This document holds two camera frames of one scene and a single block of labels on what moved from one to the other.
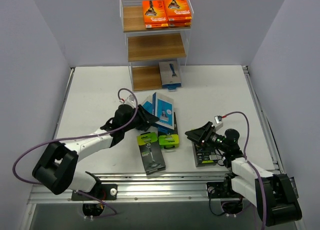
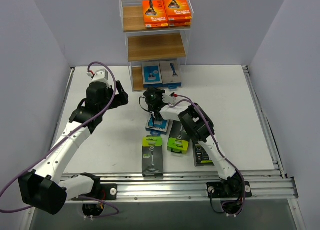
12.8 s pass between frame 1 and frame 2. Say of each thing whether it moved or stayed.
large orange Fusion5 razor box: stayed
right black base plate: stayed
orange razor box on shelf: stayed
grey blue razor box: stayed
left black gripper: moved
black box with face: stayed
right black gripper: moved
